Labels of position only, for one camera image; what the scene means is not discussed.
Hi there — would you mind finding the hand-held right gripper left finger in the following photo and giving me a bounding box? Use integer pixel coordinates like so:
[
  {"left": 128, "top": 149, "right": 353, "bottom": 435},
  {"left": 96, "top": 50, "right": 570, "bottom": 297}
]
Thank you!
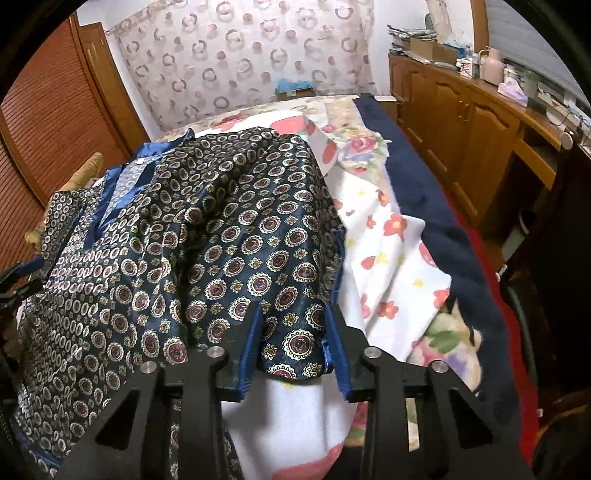
[{"left": 60, "top": 304, "right": 265, "bottom": 480}]

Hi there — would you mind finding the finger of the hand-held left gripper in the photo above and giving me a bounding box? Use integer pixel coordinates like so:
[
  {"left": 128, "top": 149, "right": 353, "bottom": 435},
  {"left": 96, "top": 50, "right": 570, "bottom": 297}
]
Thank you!
[
  {"left": 0, "top": 279, "right": 44, "bottom": 315},
  {"left": 0, "top": 261, "right": 32, "bottom": 291}
]

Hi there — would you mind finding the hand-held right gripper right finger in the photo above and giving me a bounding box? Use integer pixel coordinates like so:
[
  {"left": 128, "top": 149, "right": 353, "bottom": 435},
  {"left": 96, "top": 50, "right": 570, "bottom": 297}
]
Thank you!
[{"left": 324, "top": 305, "right": 532, "bottom": 480}]

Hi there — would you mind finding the navy medallion print satin garment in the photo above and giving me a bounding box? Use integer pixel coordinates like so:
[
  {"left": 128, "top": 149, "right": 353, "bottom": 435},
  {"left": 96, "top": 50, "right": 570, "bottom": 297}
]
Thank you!
[{"left": 11, "top": 127, "right": 347, "bottom": 480}]

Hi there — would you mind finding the white red flower cloth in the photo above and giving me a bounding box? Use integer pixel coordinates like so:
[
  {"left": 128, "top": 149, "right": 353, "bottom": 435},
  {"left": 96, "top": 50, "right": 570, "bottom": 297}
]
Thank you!
[{"left": 332, "top": 173, "right": 453, "bottom": 361}]

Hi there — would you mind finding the golden brown cloth bundle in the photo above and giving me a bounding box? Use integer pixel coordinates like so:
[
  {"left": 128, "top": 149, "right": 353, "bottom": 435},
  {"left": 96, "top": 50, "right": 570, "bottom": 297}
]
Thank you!
[{"left": 25, "top": 152, "right": 102, "bottom": 250}]

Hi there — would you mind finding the wooden louvered door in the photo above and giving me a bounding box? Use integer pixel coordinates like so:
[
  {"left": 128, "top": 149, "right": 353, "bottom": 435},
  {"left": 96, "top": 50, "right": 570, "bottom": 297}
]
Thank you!
[{"left": 0, "top": 14, "right": 151, "bottom": 296}]

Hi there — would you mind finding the red blanket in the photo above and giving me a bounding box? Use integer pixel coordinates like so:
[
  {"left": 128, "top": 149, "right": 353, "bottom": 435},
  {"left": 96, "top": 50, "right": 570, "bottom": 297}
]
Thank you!
[{"left": 457, "top": 217, "right": 541, "bottom": 453}]

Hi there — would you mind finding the navy blanket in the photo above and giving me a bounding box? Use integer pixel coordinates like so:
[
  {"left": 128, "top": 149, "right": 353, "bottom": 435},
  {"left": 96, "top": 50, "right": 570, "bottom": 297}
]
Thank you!
[{"left": 353, "top": 95, "right": 513, "bottom": 444}]

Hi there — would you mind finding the black chair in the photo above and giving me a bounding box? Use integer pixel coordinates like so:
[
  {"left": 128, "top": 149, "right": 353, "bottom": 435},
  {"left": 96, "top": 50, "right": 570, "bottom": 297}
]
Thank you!
[{"left": 499, "top": 272, "right": 591, "bottom": 480}]

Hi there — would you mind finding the wooden cabinet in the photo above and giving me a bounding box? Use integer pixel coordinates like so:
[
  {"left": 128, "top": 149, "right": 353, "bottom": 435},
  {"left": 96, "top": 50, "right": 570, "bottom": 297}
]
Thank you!
[{"left": 388, "top": 51, "right": 578, "bottom": 241}]

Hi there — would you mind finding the blue box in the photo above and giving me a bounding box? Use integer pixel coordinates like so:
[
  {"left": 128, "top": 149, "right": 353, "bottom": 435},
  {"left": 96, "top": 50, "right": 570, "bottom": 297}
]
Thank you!
[{"left": 276, "top": 78, "right": 315, "bottom": 99}]

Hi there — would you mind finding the circle pattern curtain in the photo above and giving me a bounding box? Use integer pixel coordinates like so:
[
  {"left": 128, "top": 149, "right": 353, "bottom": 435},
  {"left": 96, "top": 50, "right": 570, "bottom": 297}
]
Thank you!
[{"left": 104, "top": 0, "right": 377, "bottom": 132}]

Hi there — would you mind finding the purple tissue pack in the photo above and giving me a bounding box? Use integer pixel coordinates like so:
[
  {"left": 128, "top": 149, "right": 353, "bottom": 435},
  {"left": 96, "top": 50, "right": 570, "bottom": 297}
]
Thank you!
[{"left": 498, "top": 76, "right": 529, "bottom": 107}]

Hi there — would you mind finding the cardboard box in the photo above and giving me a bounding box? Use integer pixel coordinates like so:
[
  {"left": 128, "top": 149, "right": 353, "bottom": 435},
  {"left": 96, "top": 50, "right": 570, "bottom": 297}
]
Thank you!
[{"left": 409, "top": 37, "right": 460, "bottom": 63}]

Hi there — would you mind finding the stack of newspapers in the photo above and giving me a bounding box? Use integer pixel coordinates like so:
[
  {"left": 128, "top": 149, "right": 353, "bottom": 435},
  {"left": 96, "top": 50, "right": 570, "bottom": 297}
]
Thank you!
[{"left": 390, "top": 25, "right": 439, "bottom": 49}]

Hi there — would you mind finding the pink kettle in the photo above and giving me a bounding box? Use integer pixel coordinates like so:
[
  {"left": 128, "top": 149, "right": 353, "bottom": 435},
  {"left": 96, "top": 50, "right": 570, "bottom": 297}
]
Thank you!
[{"left": 482, "top": 46, "right": 506, "bottom": 86}]

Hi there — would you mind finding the beige window curtain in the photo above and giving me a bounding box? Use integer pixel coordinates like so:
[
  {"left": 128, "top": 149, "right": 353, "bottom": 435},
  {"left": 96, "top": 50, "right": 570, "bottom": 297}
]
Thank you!
[{"left": 425, "top": 0, "right": 476, "bottom": 47}]

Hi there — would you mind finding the grey window blind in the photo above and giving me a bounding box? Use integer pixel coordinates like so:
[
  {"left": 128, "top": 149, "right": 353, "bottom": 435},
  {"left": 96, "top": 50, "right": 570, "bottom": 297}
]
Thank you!
[{"left": 485, "top": 0, "right": 591, "bottom": 112}]

